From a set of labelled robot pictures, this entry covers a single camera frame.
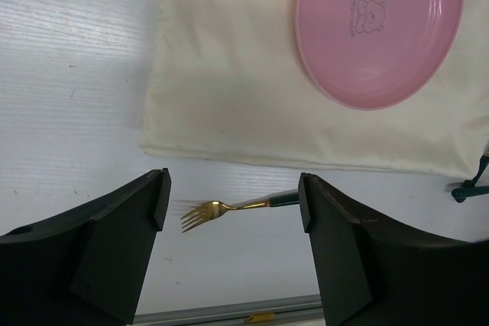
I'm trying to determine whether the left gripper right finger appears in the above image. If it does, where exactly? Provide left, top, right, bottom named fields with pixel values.
left=298, top=173, right=488, bottom=325

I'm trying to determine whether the small yellow object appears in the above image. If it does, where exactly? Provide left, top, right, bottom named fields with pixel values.
left=245, top=312, right=276, bottom=324

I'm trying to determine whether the gold spoon green handle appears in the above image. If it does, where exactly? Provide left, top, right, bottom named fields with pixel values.
left=451, top=186, right=489, bottom=203

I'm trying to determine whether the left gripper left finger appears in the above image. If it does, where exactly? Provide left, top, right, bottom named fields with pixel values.
left=1, top=169, right=171, bottom=325

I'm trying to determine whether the pink plate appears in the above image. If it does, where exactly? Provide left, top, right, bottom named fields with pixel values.
left=295, top=0, right=464, bottom=110

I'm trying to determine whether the cream cloth placemat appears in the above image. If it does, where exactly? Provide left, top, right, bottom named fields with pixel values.
left=141, top=0, right=488, bottom=179

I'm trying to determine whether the gold fork green handle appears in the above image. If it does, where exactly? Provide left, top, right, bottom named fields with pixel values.
left=180, top=191, right=300, bottom=233

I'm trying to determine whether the gold knife green handle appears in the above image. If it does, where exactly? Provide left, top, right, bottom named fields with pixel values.
left=471, top=147, right=489, bottom=186

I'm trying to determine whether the aluminium front rail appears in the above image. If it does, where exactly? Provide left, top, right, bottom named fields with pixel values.
left=134, top=295, right=323, bottom=325

